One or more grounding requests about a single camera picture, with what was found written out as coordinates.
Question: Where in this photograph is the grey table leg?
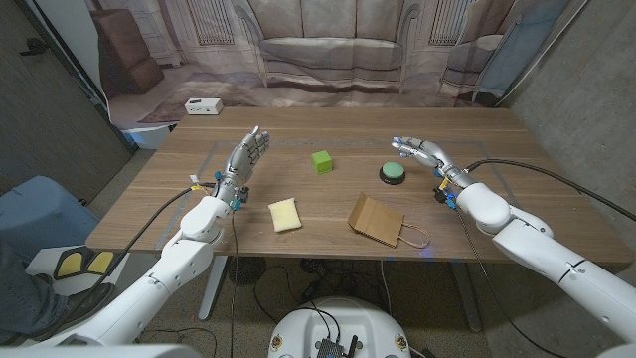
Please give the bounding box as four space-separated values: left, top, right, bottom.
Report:
449 262 484 334

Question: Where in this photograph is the yellow sponge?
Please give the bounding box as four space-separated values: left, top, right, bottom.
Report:
267 197 303 234

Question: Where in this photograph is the white table leg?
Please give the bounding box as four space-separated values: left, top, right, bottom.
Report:
198 255 230 322

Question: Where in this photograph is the thin black left wrist cable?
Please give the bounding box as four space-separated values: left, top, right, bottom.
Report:
229 209 240 358

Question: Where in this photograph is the black floor cable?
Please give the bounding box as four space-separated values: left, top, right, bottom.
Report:
251 258 394 329

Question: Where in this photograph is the printed living room backdrop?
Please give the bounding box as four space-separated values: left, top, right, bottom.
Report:
82 0 592 150

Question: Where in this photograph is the yellow black foot pedal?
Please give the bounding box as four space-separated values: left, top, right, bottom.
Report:
53 247 125 281

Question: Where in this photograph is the person's leg in jeans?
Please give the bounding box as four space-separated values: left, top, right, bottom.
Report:
0 241 70 344

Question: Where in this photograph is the blue padded chair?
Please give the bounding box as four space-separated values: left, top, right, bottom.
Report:
0 175 101 265

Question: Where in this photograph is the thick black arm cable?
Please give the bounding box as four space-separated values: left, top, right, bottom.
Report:
39 182 218 347
464 158 636 223

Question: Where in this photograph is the green cube block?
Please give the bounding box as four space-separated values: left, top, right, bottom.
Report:
311 149 334 176

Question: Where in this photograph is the brown paper bag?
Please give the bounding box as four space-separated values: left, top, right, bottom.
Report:
347 192 431 250

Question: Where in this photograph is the white power box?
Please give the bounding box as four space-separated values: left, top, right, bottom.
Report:
184 97 225 116

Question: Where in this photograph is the black round floor fan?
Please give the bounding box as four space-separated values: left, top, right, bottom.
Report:
228 256 267 287

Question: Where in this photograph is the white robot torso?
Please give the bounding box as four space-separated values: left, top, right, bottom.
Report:
267 296 412 358

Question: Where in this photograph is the green button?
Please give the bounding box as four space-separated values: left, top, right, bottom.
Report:
379 160 407 186

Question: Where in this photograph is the black door handle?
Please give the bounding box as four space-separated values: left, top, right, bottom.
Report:
19 38 51 57

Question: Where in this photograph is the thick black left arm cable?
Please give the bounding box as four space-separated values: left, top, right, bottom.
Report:
39 182 218 347

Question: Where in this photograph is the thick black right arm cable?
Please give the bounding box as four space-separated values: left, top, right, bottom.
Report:
464 158 636 223

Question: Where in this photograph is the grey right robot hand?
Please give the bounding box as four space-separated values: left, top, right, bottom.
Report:
392 136 475 193

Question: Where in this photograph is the small black electronics module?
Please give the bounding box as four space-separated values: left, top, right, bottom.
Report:
313 335 360 358

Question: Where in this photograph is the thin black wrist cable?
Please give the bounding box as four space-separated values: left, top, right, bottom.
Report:
452 207 570 358
229 209 240 358

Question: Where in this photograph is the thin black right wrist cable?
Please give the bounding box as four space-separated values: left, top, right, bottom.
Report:
452 207 570 358

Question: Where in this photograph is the black shoe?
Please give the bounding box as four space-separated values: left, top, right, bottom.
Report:
29 282 116 344

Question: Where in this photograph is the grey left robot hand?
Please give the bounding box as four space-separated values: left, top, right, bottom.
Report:
217 125 271 202

